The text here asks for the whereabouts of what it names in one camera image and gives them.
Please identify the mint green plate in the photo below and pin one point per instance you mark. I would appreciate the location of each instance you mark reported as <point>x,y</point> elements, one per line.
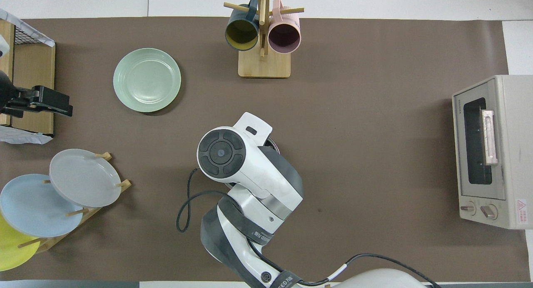
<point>147,80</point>

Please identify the white crumpled paper sheet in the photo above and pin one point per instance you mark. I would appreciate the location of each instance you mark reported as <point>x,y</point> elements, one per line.
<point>21,136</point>
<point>21,25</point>

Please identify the beige toaster oven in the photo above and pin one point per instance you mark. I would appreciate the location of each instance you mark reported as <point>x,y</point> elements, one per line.
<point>512,155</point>

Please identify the wooden mug tree rack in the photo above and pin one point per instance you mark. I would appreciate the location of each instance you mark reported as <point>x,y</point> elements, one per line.
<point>264,65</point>

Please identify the wooden plate rack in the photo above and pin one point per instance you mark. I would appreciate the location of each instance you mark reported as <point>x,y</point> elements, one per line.
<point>54,238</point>

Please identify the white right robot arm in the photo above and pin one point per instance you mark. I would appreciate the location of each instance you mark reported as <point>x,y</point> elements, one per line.
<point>258,175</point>

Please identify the dark teal mug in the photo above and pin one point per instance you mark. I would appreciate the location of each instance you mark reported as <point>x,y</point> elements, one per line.
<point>241,32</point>

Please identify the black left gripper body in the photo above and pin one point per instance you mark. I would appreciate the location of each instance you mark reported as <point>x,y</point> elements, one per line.
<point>52,98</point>

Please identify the brown table mat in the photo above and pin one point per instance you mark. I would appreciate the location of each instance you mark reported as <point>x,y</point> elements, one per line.
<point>374,155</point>

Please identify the pink mug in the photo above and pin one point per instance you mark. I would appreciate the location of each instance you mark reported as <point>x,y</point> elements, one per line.
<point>284,37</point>

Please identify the dark blue saucepan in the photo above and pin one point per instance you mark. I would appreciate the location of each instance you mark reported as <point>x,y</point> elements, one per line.
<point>275,145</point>

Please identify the grey plate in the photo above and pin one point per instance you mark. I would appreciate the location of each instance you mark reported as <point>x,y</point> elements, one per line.
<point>85,177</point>

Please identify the light blue plate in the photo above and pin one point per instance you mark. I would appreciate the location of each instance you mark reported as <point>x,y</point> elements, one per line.
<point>33,207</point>

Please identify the wooden shelf boards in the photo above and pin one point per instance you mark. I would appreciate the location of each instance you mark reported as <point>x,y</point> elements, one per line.
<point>35,67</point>

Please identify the yellow plate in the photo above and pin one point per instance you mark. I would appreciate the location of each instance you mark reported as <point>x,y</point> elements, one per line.
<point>10,250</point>

